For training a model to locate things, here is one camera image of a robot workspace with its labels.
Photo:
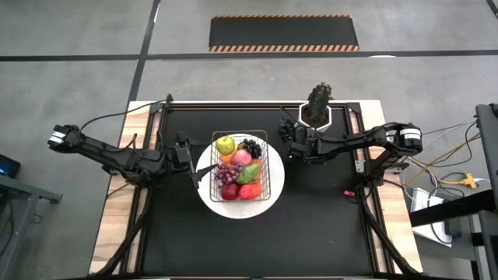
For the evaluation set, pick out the green bell pepper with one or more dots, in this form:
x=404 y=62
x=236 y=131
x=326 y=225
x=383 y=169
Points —
x=249 y=173

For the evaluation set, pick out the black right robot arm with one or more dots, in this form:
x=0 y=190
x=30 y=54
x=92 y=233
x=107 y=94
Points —
x=350 y=142

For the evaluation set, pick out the red grape bunch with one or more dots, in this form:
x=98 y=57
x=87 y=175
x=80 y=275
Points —
x=227 y=173

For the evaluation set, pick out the yellow-green apple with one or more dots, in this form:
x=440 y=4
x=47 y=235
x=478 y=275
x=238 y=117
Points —
x=225 y=145

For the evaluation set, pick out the orange fruit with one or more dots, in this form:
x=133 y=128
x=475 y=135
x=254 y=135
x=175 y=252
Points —
x=226 y=158

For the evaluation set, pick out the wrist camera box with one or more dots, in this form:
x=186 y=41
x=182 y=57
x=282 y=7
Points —
x=182 y=155
x=301 y=151

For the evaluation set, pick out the black computer tower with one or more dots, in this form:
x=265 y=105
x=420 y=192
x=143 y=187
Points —
x=8 y=166

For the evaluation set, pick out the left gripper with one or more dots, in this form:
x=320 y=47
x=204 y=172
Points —
x=181 y=139

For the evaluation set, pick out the white plant pot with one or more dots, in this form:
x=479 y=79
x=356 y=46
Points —
x=301 y=116

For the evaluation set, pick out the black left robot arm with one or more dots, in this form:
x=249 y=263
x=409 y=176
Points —
x=116 y=159

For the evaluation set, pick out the black grape bunch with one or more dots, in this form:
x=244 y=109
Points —
x=286 y=130
x=253 y=148

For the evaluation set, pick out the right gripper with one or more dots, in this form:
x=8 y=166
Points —
x=300 y=133

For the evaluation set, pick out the yellow power splitter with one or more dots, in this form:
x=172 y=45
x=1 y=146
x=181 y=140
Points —
x=469 y=181

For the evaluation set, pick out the red apple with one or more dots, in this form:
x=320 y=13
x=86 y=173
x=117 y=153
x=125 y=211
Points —
x=230 y=191

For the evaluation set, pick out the white metal bracket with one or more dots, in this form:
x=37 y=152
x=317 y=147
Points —
x=360 y=166

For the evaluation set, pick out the white box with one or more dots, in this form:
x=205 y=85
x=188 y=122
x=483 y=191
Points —
x=426 y=200

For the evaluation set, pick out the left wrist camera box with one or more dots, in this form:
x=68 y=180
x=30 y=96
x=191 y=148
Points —
x=182 y=155

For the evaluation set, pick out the striped black floor mat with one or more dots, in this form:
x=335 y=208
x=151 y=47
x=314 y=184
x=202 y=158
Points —
x=284 y=33

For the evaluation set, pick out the grey desk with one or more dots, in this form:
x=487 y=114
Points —
x=23 y=218

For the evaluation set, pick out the black desk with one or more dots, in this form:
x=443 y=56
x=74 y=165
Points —
x=459 y=206

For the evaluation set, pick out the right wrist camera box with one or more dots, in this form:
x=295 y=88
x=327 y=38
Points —
x=301 y=151

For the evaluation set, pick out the round white woven mat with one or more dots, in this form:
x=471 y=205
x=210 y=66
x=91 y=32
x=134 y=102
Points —
x=241 y=210

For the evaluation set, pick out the green cactus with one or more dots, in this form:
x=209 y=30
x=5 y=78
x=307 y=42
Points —
x=319 y=103

